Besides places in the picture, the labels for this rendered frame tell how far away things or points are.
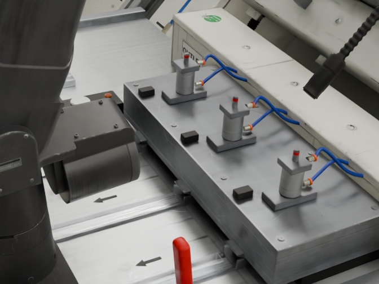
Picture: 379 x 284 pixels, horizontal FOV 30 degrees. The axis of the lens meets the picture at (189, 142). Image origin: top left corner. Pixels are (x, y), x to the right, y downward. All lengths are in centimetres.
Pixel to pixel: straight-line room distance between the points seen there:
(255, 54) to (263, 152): 20
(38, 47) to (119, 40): 71
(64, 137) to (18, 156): 5
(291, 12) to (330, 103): 16
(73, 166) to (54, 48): 12
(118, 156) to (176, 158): 26
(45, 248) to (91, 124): 11
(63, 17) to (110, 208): 38
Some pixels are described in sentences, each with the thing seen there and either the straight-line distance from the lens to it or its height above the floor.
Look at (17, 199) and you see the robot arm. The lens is 51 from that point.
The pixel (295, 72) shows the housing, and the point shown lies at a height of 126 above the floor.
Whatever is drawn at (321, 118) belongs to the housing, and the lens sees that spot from 80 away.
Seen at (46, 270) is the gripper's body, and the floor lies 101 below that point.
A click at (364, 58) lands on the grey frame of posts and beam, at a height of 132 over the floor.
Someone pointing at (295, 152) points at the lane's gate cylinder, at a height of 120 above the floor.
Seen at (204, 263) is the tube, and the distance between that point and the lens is 69.
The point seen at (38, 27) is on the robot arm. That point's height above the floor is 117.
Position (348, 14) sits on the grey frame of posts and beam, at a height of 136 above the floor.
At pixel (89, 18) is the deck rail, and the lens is 118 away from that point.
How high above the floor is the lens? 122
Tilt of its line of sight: 7 degrees down
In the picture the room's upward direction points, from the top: 40 degrees clockwise
